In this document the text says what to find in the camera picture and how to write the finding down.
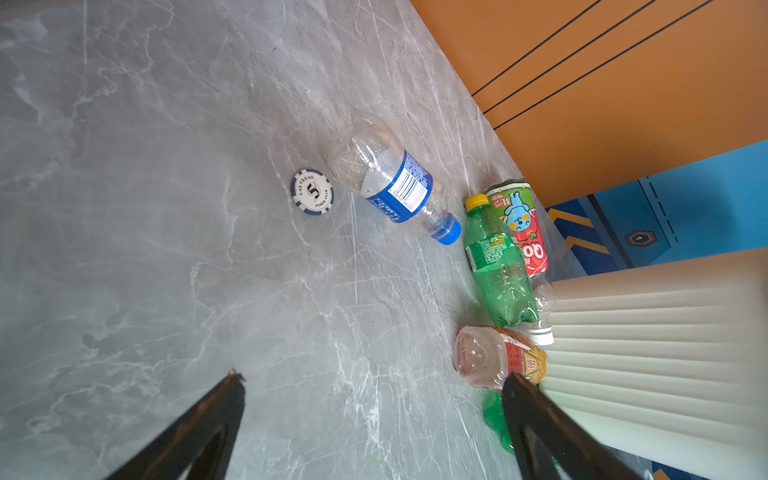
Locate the red cartoon label bottle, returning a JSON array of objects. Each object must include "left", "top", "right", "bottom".
[{"left": 485, "top": 179, "right": 556, "bottom": 346}]

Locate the clear bottle blue cap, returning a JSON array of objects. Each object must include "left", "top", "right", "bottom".
[{"left": 326, "top": 114, "right": 462, "bottom": 246}]

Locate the white plastic waste bin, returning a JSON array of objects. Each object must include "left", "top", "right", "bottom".
[{"left": 542, "top": 249, "right": 767, "bottom": 479}]

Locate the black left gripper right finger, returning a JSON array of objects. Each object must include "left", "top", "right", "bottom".
[{"left": 502, "top": 373, "right": 639, "bottom": 479}]

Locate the dark green soda bottle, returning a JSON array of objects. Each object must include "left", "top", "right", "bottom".
[{"left": 463, "top": 194, "right": 540, "bottom": 328}]

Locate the red yellow label bottle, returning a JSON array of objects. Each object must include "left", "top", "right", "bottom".
[{"left": 454, "top": 325, "right": 549, "bottom": 391}]

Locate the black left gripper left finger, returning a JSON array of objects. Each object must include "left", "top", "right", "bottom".
[{"left": 109, "top": 370, "right": 246, "bottom": 479}]

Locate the blue white poker chip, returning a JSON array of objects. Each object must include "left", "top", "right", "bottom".
[{"left": 290, "top": 169, "right": 334, "bottom": 216}]

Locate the green bottle yellow cap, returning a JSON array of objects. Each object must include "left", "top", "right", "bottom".
[{"left": 482, "top": 390, "right": 514, "bottom": 454}]

